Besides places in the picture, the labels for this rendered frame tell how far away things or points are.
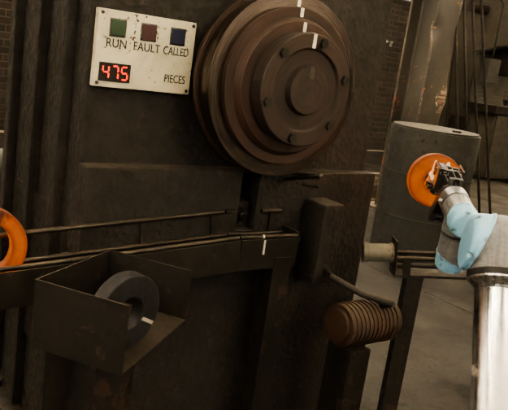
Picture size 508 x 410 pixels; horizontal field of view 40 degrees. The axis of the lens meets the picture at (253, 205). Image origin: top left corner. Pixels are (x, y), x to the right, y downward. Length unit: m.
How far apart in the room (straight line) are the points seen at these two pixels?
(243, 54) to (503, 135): 8.10
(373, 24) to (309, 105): 0.53
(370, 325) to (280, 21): 0.88
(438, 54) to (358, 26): 3.93
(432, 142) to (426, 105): 1.63
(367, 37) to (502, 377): 1.18
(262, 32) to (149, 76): 0.30
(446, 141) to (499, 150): 5.23
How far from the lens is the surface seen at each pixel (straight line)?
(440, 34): 6.06
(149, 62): 1.75
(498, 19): 9.73
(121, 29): 1.71
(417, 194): 2.05
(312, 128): 1.79
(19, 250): 1.61
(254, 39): 1.71
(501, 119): 9.57
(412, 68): 6.27
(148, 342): 1.43
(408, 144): 4.48
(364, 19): 2.17
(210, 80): 1.68
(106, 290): 1.32
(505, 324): 1.40
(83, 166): 1.71
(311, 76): 1.74
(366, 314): 2.02
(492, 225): 1.41
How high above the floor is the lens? 1.19
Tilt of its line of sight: 12 degrees down
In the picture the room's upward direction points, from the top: 8 degrees clockwise
